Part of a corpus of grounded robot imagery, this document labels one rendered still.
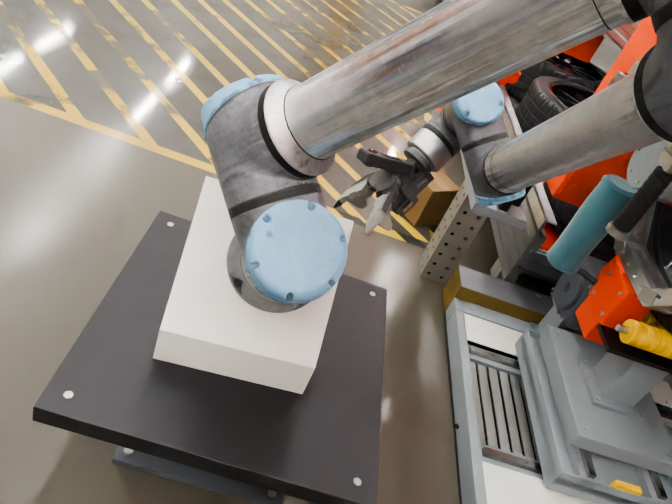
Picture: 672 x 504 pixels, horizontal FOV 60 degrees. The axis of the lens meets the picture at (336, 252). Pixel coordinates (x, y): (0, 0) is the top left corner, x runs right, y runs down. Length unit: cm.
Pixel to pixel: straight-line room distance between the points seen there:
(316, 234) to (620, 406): 115
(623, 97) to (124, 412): 88
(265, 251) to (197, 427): 39
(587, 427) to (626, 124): 104
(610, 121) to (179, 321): 76
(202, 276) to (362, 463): 45
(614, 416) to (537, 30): 126
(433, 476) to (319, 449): 54
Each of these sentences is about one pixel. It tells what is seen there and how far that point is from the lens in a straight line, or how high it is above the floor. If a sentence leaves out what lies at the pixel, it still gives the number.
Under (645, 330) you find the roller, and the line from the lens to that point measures 149.
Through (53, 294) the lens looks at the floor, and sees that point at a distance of 167.
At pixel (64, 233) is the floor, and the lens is 185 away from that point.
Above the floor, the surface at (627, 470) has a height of 15.
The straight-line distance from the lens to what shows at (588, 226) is 154.
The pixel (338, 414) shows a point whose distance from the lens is 118.
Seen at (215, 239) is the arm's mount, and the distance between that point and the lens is 110.
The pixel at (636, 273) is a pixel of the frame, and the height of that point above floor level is 60.
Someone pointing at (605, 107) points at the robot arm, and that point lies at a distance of 78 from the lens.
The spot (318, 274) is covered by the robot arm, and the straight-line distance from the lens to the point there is 85.
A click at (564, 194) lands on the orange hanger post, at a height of 55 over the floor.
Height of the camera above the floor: 120
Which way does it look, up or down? 36 degrees down
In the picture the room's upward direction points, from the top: 24 degrees clockwise
